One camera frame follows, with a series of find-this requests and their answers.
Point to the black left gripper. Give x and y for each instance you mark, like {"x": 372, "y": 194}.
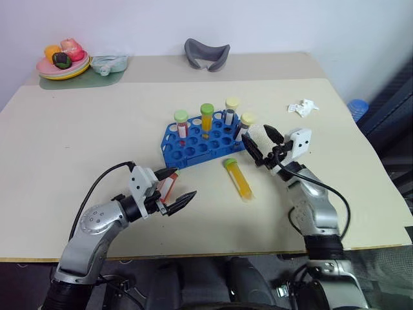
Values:
{"x": 151, "y": 203}

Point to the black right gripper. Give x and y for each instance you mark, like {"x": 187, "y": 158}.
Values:
{"x": 274, "y": 155}

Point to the red test tube white label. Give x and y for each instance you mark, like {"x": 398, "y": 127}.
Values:
{"x": 168, "y": 189}

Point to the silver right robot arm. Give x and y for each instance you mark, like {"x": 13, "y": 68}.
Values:
{"x": 317, "y": 213}

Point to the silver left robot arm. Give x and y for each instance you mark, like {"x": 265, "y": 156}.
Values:
{"x": 93, "y": 226}

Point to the dark test tube pale cap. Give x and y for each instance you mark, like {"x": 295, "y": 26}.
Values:
{"x": 244, "y": 127}

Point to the blue test tube rack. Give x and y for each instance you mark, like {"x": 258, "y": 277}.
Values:
{"x": 193, "y": 150}

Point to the clear test tube pale cap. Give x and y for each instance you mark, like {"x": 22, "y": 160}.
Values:
{"x": 231, "y": 113}

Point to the yellow test tube green cap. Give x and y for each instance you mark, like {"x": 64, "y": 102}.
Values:
{"x": 240, "y": 181}
{"x": 206, "y": 121}

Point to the red test tube green cap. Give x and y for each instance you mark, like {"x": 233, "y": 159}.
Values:
{"x": 182, "y": 127}

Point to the crumpled white paper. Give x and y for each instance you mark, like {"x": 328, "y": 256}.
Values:
{"x": 303, "y": 108}

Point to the dark rounded shape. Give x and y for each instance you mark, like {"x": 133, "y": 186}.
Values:
{"x": 248, "y": 281}
{"x": 193, "y": 281}

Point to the blue bottle cap object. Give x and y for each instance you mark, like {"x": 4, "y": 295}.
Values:
{"x": 357, "y": 109}

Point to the grey curved foam pad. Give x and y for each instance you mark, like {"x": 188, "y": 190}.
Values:
{"x": 193, "y": 53}

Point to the green table mat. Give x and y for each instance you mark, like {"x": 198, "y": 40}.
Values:
{"x": 96, "y": 80}

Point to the pale teal pouch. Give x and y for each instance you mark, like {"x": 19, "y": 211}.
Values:
{"x": 111, "y": 63}

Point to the stack of plates with toys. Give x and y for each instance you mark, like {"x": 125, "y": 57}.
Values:
{"x": 75, "y": 72}

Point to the dark toy fruit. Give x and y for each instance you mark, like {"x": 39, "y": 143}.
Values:
{"x": 62, "y": 60}

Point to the pink toy peach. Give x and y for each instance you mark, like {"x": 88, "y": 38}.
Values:
{"x": 71, "y": 50}

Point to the pink plate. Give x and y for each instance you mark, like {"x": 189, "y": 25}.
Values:
{"x": 45, "y": 66}

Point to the orange toy fruit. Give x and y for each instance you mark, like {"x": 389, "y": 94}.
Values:
{"x": 51, "y": 51}

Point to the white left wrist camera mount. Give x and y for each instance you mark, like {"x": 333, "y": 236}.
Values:
{"x": 140, "y": 184}

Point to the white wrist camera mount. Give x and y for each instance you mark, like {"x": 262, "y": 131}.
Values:
{"x": 301, "y": 142}
{"x": 140, "y": 184}

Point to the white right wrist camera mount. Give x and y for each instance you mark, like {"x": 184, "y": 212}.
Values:
{"x": 301, "y": 142}

